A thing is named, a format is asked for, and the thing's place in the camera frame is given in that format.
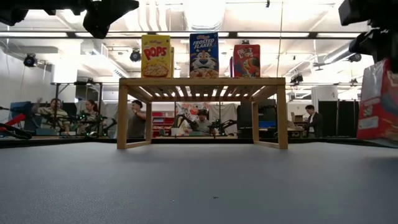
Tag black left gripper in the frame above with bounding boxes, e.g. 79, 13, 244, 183
0, 0, 140, 40

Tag grey ceiling duct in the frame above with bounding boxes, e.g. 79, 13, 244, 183
313, 40, 374, 68

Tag wooden slatted shelf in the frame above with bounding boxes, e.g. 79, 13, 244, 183
116, 77, 289, 150

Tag black cabinet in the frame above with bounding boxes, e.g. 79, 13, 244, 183
236, 99, 277, 139

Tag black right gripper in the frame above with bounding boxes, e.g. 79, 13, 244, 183
338, 0, 398, 74

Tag black table frame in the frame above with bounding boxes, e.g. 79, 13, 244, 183
0, 136, 398, 149

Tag blue panel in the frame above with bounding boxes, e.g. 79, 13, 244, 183
9, 101, 35, 131

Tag person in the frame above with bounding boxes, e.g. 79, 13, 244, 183
32, 98, 71, 134
77, 99, 103, 137
303, 104, 324, 139
127, 99, 147, 139
185, 108, 218, 137

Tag long ceiling light strip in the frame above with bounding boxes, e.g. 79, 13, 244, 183
0, 30, 398, 40

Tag red storage rack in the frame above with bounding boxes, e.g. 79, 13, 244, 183
152, 111, 175, 138

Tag black metal frame stand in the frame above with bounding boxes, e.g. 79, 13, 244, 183
51, 81, 103, 138

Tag black room divider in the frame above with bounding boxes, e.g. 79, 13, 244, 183
317, 100, 361, 139

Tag white pillar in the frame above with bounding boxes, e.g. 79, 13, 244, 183
310, 85, 338, 110

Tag blue Frosted Flakes cereal box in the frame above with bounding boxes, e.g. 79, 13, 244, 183
189, 32, 220, 78

